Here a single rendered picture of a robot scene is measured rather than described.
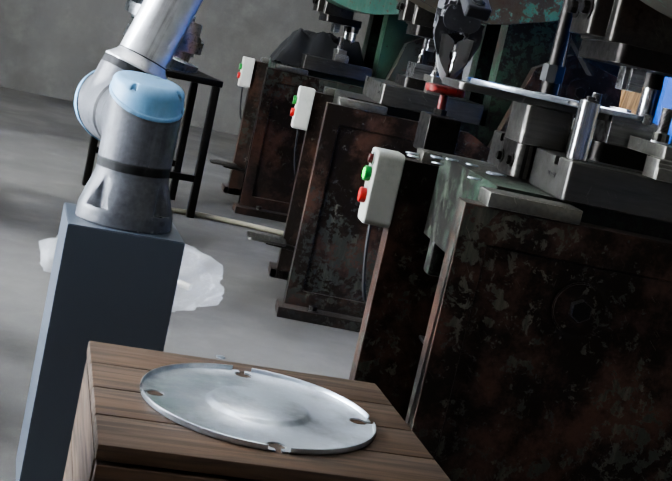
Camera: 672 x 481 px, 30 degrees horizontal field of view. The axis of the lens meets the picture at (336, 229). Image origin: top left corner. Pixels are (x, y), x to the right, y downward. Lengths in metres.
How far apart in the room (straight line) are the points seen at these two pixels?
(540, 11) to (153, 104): 1.68
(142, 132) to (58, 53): 6.69
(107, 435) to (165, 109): 0.71
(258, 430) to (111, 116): 0.68
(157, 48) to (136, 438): 0.88
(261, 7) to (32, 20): 1.53
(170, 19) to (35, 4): 6.55
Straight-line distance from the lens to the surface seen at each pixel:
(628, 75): 2.07
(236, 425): 1.44
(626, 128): 2.01
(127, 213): 1.92
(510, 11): 3.37
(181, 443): 1.36
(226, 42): 8.56
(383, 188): 2.21
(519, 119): 2.01
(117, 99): 1.93
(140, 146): 1.92
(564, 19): 2.94
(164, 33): 2.07
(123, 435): 1.35
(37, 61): 8.61
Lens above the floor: 0.81
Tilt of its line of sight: 9 degrees down
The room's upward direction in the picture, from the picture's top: 13 degrees clockwise
